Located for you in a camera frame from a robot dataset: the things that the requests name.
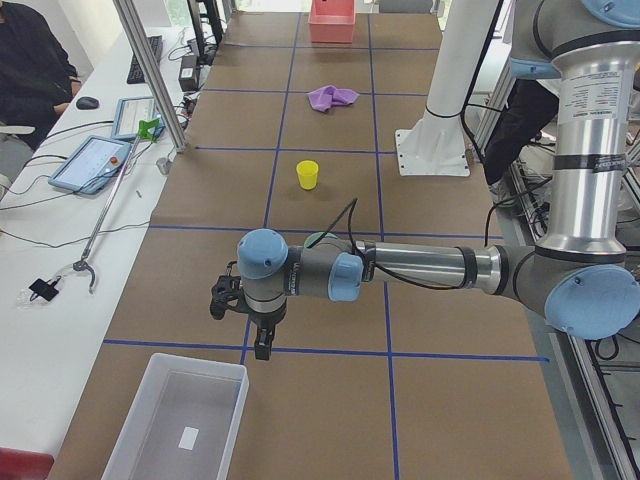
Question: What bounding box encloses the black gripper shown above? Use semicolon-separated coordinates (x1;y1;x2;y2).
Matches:
249;308;286;361

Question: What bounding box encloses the yellow plastic cup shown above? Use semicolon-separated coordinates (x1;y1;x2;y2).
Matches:
296;159;319;191

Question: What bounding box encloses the purple fleece cloth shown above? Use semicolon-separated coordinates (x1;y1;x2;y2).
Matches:
307;85;360;113

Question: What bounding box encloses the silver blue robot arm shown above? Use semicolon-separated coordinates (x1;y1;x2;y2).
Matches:
234;1;639;360

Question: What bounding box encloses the clear plastic storage box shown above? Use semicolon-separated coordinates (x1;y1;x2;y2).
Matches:
102;353;249;479

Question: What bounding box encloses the reacher grabber tool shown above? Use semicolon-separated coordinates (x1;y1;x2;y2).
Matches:
72;118;160;294

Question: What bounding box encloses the blue teach pendant tablet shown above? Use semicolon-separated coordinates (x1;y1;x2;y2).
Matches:
48;136;132;195

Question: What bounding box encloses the black power adapter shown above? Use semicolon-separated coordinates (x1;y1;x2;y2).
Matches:
178;55;200;92

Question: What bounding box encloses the black keyboard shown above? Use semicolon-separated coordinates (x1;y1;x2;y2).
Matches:
126;34;164;85

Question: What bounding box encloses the black computer mouse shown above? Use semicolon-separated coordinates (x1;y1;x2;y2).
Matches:
75;96;100;110

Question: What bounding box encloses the pink plastic bin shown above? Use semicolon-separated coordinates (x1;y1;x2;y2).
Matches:
308;0;356;44

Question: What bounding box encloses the seated person in black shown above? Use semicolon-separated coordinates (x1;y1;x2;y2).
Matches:
0;0;81;151

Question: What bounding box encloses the standing person in black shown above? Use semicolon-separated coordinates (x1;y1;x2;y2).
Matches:
483;79;561;208

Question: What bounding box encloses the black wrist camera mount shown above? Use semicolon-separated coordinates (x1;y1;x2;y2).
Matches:
209;260;249;320

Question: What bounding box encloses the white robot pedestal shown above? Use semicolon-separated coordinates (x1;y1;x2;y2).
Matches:
395;0;502;177

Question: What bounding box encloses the aluminium frame post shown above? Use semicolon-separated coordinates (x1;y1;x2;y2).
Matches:
113;0;187;153

